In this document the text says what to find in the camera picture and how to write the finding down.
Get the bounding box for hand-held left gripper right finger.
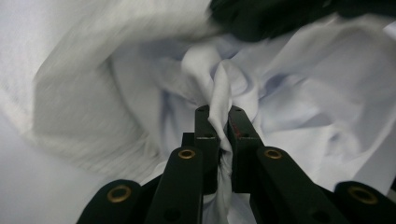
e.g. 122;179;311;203
226;105;266;194

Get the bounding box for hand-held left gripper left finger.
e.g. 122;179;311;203
181;105;220;196

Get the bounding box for white shirt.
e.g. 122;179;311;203
108;12;396;224

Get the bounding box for white mesh laundry bag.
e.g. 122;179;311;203
0;0;220;189

